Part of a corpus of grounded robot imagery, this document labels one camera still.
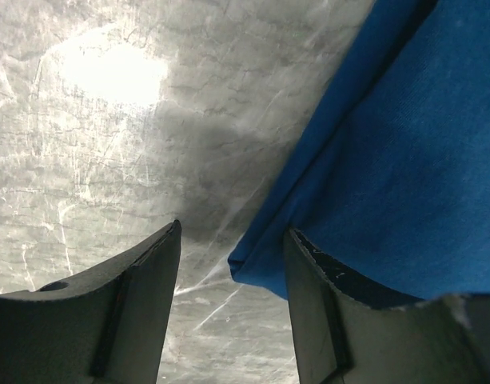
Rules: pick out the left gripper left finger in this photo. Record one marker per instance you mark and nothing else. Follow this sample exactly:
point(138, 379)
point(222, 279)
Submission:
point(106, 324)

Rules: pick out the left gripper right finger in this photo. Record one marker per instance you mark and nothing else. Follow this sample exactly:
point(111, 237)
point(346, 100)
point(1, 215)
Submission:
point(348, 328)

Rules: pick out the blue t shirt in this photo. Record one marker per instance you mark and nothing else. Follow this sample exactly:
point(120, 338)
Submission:
point(392, 174)

